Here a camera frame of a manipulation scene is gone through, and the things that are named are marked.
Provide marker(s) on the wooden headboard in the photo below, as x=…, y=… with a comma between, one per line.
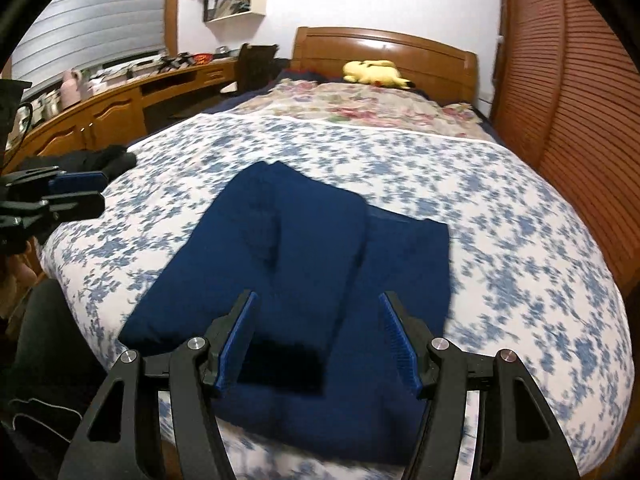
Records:
x=425, y=57

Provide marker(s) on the dark desk chair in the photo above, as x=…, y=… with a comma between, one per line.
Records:
x=255, y=67

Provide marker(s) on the navy blue blazer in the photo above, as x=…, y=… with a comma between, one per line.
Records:
x=300, y=240

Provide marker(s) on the wooden louvered wardrobe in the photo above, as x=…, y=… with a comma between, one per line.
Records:
x=575, y=110

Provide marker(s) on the yellow plush toy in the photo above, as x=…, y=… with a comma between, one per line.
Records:
x=372, y=74

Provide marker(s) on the wooden desk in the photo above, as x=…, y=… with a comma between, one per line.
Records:
x=110, y=110

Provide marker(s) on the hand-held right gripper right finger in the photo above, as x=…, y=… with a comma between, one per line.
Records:
x=402, y=345

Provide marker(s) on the pink floral quilt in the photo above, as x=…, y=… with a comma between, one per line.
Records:
x=350, y=102

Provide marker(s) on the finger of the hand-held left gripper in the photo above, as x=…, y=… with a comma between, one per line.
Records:
x=80, y=181
x=75, y=206

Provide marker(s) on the black garment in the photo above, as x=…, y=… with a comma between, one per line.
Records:
x=107, y=160

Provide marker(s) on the pink bottle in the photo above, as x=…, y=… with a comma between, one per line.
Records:
x=71, y=87

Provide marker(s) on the grey window blind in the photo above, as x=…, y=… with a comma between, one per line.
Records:
x=95, y=25

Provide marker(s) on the person's left hand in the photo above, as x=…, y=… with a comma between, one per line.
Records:
x=20, y=275

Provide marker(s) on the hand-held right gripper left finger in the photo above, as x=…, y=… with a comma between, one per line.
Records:
x=235, y=345

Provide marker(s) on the blue floral blanket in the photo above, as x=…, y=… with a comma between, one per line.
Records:
x=500, y=260

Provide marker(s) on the black device on desk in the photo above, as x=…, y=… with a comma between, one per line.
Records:
x=175, y=61

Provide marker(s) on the person's dark pants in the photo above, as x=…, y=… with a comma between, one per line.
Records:
x=55, y=360

